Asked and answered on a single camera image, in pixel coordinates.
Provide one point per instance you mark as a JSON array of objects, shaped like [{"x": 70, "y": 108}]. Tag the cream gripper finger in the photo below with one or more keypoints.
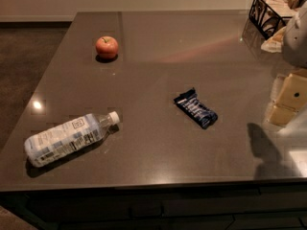
[{"x": 288, "y": 97}]

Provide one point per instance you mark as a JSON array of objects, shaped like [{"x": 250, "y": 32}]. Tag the clear blue-labelled plastic bottle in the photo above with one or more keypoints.
[{"x": 59, "y": 141}]

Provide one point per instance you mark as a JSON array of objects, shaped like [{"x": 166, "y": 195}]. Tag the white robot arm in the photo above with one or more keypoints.
[{"x": 294, "y": 45}]

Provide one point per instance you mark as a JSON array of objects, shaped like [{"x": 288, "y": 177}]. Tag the white napkin stack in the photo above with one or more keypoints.
[{"x": 284, "y": 8}]

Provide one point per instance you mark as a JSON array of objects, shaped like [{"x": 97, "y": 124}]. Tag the dark blue snack bar wrapper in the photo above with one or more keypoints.
[{"x": 189, "y": 103}]

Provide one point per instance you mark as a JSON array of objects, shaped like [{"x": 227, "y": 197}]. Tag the red apple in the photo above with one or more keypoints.
[{"x": 107, "y": 47}]

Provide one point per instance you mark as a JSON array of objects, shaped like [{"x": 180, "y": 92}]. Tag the black wire napkin basket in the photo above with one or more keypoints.
[{"x": 266, "y": 25}]

